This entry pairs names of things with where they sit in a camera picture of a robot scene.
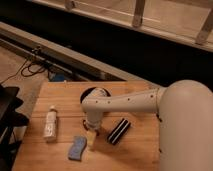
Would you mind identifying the dark blue ceramic bowl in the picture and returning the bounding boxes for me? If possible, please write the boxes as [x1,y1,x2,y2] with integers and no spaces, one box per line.
[80,87,111,103]

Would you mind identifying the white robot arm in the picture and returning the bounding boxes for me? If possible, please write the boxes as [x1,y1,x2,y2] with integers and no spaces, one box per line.
[80,80,213,171]

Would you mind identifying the white tube bottle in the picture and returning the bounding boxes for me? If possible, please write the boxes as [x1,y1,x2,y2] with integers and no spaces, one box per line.
[43,105,57,142]

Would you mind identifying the black chair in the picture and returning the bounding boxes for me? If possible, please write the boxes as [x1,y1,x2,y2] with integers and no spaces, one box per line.
[0,84,29,171]

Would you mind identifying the blue sponge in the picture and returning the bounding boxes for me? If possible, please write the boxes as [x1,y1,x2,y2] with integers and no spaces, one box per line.
[68,136,87,161]

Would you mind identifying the black floor cables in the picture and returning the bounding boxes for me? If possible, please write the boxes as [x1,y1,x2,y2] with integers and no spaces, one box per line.
[0,45,64,85]

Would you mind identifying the blue floor object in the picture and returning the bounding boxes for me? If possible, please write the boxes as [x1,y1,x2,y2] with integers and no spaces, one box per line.
[49,74,65,82]

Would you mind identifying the black white striped block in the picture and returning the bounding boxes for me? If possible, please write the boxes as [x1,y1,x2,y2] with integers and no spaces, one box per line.
[107,119,131,145]

